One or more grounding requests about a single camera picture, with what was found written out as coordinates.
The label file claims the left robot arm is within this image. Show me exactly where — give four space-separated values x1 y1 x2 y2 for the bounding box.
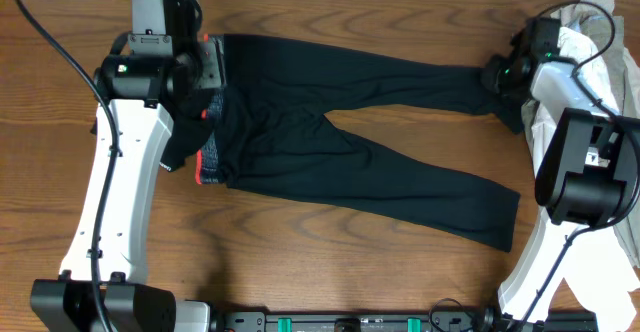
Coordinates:
30 0 224 331

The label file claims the black leggings red waistband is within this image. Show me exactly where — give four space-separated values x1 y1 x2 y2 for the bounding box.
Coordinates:
196 34 522 252

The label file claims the beige grey garment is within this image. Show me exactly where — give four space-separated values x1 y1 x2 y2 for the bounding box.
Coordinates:
520 0 640 268

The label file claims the white t-shirt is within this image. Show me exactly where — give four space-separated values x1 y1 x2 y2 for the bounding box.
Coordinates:
529 25 640 332

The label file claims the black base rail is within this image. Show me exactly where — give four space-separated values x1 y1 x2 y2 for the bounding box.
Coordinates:
210 309 518 332

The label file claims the folded black garment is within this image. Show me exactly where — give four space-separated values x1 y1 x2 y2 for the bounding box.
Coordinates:
160 89 221 172

